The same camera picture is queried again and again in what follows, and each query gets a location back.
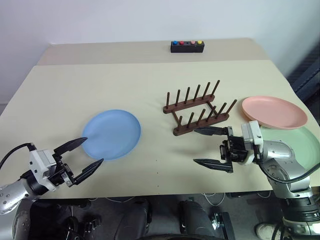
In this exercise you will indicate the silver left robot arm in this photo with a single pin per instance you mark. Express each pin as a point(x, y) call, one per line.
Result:
point(10, 195)

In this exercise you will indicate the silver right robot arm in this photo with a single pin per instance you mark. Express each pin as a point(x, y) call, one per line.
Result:
point(282, 155)

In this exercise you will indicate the green plastic plate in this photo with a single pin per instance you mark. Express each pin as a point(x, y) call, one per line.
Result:
point(300, 142)

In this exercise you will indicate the dark rounded shape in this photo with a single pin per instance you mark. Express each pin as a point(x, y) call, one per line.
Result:
point(193, 217)

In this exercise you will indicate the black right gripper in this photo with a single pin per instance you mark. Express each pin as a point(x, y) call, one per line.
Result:
point(235, 150)

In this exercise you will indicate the beige table mat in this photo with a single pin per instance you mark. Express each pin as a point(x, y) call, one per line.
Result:
point(100, 87)

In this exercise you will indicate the pink plastic plate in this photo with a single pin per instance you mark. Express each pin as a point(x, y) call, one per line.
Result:
point(272, 110)

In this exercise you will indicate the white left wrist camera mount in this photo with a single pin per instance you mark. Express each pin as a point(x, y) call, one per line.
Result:
point(37, 162)

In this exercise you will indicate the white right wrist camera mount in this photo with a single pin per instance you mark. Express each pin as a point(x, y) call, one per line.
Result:
point(252, 132)

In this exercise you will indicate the black button box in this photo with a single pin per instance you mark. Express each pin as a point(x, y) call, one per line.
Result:
point(187, 48)

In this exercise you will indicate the blue plastic plate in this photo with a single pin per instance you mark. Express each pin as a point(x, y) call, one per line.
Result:
point(112, 132)

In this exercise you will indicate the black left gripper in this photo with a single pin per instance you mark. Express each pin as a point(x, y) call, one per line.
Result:
point(61, 172)

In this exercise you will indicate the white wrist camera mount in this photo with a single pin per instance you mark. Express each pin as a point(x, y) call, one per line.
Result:
point(37, 162)
point(252, 132)

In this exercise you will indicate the black metal base bracket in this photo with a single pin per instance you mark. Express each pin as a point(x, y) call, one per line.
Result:
point(223, 225)

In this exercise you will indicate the dark striped fabric object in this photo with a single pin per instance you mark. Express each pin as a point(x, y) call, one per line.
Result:
point(305, 75)

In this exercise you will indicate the brown wooden dish rack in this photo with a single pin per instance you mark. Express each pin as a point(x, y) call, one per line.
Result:
point(185, 128)

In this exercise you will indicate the white sneaker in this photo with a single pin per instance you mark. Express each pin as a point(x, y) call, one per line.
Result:
point(267, 231)

